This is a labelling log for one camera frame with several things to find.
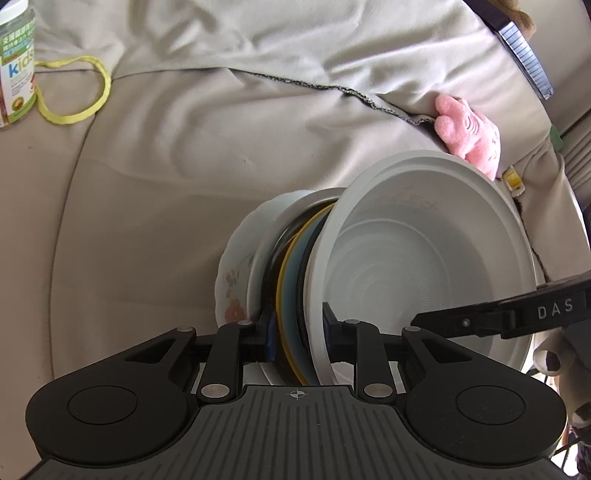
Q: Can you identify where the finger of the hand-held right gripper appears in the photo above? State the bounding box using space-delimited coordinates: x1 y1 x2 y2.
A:
410 298 517 341

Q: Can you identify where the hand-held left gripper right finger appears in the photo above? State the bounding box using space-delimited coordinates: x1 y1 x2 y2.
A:
322 302 469 401

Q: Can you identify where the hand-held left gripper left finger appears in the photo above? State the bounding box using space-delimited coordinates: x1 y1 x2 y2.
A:
122 310 279 403

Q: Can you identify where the white bowl with yellow rim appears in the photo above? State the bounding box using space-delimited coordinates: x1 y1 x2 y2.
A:
274 205 335 384

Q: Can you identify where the blue bowl with black rim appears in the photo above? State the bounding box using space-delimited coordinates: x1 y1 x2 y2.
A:
277 203 340 384

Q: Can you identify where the large white ceramic bowl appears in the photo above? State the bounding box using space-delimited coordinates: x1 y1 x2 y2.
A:
246 191 305 384

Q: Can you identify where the white floral scalloped bowl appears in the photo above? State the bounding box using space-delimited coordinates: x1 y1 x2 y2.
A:
213 191 301 333

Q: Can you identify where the tall white plastic bowl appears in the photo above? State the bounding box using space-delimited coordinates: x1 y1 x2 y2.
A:
302 150 539 386

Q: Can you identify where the stainless steel bowl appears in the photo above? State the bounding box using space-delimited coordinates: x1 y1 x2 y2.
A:
261 187 347 324

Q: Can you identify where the brown white plush toy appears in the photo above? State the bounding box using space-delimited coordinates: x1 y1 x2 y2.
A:
532 330 591 428

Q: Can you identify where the yellow white tag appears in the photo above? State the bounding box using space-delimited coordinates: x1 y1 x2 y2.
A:
504 168 527 198

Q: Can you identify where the beige curtain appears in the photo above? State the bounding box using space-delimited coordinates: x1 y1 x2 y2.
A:
554 124 591 217

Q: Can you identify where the beige sofa cover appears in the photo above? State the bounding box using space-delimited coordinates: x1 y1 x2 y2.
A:
0 0 591 416

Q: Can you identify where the pink plush toy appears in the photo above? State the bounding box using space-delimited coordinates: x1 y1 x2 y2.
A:
433 93 503 182

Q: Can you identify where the navy ribbed box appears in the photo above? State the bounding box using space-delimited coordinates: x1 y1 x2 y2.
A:
464 0 555 101

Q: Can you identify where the brown teddy bear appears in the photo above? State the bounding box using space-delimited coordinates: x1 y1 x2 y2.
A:
501 0 539 37

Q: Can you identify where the clear vitamin bottle white cap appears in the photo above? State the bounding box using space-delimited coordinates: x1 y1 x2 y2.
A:
0 0 38 131

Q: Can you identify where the yellow strap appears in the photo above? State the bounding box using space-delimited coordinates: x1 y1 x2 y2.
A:
33 55 112 126

